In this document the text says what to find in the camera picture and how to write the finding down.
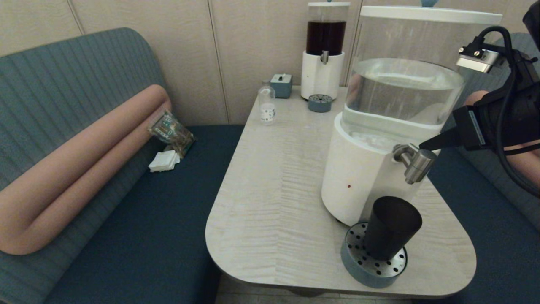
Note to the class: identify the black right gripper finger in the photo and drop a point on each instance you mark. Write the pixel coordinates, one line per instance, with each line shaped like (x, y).
(447, 136)
(445, 145)

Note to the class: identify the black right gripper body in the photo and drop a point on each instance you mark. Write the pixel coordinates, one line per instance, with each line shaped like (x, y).
(523, 114)

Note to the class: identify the silver metal dispenser tap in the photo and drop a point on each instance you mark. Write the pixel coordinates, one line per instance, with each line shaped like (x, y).
(417, 164)

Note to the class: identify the black tapered cup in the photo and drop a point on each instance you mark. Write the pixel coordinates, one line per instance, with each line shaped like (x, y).
(392, 228)

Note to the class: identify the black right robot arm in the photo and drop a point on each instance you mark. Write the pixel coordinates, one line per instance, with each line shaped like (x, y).
(535, 17)

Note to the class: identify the large white water dispenser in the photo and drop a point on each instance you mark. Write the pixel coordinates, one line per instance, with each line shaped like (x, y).
(358, 169)

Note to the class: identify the teal bench beside water dispenser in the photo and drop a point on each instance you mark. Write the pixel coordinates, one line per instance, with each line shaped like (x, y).
(485, 245)

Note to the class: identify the small blue-grey drip tray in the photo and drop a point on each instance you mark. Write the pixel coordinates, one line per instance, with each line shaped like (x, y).
(319, 103)

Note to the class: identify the small dark drink dispenser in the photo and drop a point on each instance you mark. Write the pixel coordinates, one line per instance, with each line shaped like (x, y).
(322, 71)

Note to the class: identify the large blue-grey perforated drip tray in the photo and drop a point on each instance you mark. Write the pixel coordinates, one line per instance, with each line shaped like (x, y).
(358, 270)

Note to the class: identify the blue-grey napkin box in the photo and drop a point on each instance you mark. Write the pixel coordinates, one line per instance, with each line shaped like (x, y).
(281, 86)

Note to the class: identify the small clear plastic bottle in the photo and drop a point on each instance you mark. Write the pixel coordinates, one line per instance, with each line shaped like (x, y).
(267, 107)

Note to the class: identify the white folded napkins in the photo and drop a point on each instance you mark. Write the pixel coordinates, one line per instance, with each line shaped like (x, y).
(163, 160)

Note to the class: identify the long pink bolster cushion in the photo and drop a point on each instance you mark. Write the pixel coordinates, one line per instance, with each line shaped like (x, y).
(84, 160)

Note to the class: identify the teal bench with snack packet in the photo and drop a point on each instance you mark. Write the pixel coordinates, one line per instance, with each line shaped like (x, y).
(63, 84)

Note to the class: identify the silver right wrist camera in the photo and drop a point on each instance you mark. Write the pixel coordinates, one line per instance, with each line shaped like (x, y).
(479, 60)

